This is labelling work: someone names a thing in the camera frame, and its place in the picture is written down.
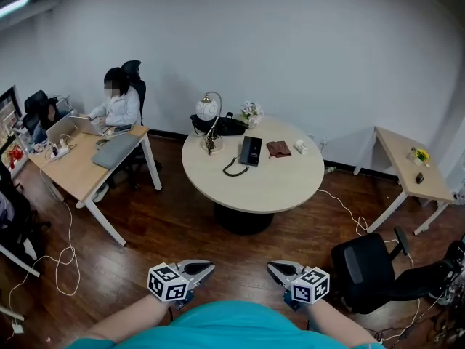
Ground black table pedestal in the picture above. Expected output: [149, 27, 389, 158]
[213, 201, 275, 236]

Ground grey laptop sleeve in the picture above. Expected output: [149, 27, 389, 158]
[91, 132, 141, 171]

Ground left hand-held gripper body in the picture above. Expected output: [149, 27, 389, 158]
[147, 262, 195, 310]

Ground grey floor device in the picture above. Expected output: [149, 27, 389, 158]
[427, 233, 465, 349]

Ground white power strip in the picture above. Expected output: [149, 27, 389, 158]
[50, 137, 72, 160]

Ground person's right forearm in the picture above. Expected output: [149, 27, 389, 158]
[307, 298, 378, 345]

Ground black mesh office chair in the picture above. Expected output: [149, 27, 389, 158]
[331, 226, 459, 316]

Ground silver laptop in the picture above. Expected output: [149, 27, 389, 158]
[45, 112, 79, 147]
[68, 115, 110, 137]

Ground white thin floor cable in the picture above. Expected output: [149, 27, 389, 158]
[7, 169, 81, 336]

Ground person's left forearm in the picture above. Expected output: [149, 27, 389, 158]
[85, 294, 172, 342]

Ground white globe desk lamp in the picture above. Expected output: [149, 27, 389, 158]
[195, 91, 224, 155]

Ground person's teal shirt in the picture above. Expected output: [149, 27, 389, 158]
[65, 300, 387, 349]

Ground pink flower bouquet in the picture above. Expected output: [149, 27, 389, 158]
[239, 100, 264, 130]

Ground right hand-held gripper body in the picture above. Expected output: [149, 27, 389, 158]
[283, 266, 331, 310]

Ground long wooden desk white legs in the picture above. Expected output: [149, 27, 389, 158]
[26, 123, 163, 248]

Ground black computer monitor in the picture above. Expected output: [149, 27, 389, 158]
[0, 84, 23, 153]

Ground small wooden desk white legs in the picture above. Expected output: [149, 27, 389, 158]
[353, 125, 456, 236]

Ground yellow flower pot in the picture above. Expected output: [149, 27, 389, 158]
[410, 146, 432, 168]

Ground black rectangular box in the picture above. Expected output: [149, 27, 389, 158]
[238, 135, 264, 167]

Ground brown leather pouch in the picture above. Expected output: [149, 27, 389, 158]
[265, 140, 293, 159]

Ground black bag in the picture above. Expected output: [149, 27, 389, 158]
[190, 111, 250, 137]

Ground black cable loop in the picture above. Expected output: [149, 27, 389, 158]
[222, 155, 250, 177]

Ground ceiling light tube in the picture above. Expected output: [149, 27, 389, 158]
[0, 0, 32, 19]

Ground black headrest office chair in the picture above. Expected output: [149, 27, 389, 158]
[23, 89, 61, 137]
[108, 60, 163, 193]

